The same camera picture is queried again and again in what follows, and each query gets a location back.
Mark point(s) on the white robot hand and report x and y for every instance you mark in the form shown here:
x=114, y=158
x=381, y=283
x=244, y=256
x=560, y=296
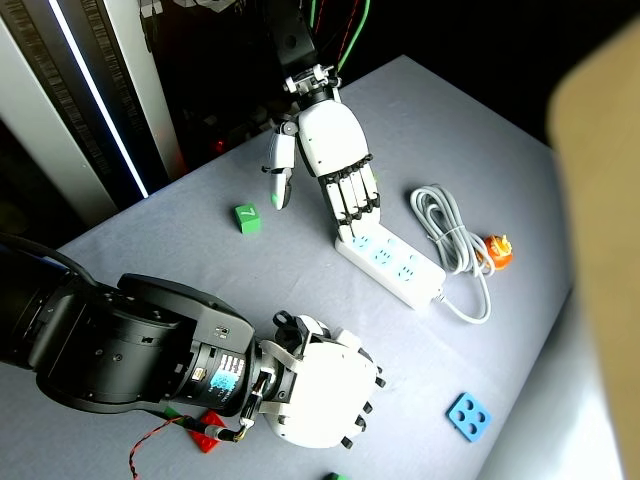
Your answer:
x=330, y=140
x=330, y=390

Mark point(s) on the white power strip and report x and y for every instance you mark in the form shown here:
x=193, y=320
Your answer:
x=395, y=270

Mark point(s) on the green cube with letter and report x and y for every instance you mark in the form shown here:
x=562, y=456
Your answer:
x=335, y=476

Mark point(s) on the grey table cloth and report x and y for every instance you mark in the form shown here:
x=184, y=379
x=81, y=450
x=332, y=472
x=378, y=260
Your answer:
x=300, y=290

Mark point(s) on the green cube with seven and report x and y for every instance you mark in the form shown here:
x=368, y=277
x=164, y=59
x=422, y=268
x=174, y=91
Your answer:
x=247, y=220

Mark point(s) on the red toy brick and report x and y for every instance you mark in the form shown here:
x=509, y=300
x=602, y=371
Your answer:
x=205, y=441

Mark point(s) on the blue four-hole block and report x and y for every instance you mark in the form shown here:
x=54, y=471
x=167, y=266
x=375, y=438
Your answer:
x=469, y=417

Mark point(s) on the orange toy figure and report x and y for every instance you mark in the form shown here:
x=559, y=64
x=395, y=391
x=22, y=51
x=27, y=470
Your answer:
x=499, y=252

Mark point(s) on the beige board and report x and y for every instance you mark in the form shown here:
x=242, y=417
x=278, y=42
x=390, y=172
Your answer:
x=600, y=200

